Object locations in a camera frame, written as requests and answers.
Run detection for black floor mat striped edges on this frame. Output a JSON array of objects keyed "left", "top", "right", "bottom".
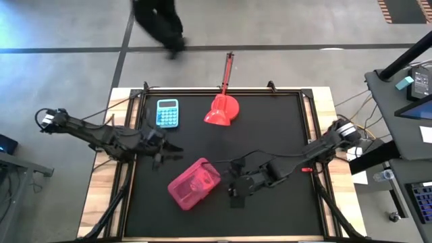
[{"left": 377, "top": 0, "right": 432, "bottom": 25}]

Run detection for black power adapter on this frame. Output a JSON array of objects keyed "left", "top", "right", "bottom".
[{"left": 406, "top": 65, "right": 432, "bottom": 102}]

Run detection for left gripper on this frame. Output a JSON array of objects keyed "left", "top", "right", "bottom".
[{"left": 140, "top": 127, "right": 185, "bottom": 162}]

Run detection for teal calculator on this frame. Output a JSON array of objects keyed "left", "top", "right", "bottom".
[{"left": 155, "top": 99, "right": 180, "bottom": 129}]

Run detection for pink plastic pencil box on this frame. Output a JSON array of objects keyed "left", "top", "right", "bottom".
[{"left": 167, "top": 157, "right": 222, "bottom": 211}]

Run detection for black table mat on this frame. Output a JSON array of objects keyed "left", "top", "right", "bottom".
[{"left": 123, "top": 93, "right": 323, "bottom": 237}]

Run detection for white paper sheet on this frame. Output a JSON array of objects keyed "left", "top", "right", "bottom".
[
  {"left": 350, "top": 170, "right": 369, "bottom": 186},
  {"left": 345, "top": 146, "right": 364, "bottom": 160},
  {"left": 419, "top": 125, "right": 432, "bottom": 144}
]

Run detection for black keyboard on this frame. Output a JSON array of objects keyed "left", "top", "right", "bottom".
[{"left": 404, "top": 181, "right": 432, "bottom": 225}]

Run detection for person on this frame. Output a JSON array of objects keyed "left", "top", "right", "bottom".
[{"left": 130, "top": 0, "right": 188, "bottom": 61}]

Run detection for black round pole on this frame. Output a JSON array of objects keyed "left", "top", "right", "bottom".
[{"left": 377, "top": 30, "right": 432, "bottom": 82}]

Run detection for grey side desk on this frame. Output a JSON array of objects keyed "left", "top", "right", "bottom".
[{"left": 363, "top": 65, "right": 432, "bottom": 243}]

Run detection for teal block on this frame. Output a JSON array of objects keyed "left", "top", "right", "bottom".
[{"left": 395, "top": 76, "right": 415, "bottom": 91}]

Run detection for dark electronic device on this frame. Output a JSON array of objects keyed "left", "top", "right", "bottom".
[{"left": 0, "top": 134, "right": 19, "bottom": 156}]

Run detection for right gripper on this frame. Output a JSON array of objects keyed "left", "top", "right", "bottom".
[{"left": 226, "top": 157, "right": 273, "bottom": 210}]

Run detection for clear water bottle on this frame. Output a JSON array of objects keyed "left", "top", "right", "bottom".
[{"left": 372, "top": 169, "right": 395, "bottom": 183}]

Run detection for black flat screen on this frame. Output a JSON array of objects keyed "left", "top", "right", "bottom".
[{"left": 394, "top": 101, "right": 432, "bottom": 122}]

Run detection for grey metal desk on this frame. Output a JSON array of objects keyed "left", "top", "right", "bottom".
[{"left": 0, "top": 151, "right": 55, "bottom": 243}]

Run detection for black desk crossbar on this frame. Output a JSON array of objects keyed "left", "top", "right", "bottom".
[{"left": 348, "top": 140, "right": 402, "bottom": 176}]

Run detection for red desk lamp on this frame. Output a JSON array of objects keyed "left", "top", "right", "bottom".
[{"left": 203, "top": 93, "right": 240, "bottom": 127}]

